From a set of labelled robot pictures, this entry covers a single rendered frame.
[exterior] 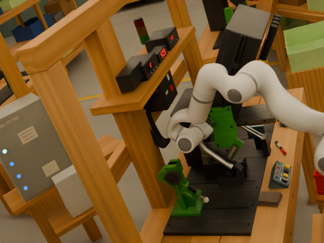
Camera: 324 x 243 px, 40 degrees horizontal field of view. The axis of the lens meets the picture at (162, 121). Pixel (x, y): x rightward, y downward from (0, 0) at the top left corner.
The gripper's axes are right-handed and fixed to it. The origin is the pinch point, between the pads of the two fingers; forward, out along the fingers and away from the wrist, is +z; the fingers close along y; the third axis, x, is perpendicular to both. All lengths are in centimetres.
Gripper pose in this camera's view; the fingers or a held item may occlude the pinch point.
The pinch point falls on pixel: (206, 123)
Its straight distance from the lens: 219.7
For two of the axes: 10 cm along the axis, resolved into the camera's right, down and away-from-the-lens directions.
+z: 3.8, -2.8, 8.8
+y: -7.8, -6.1, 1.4
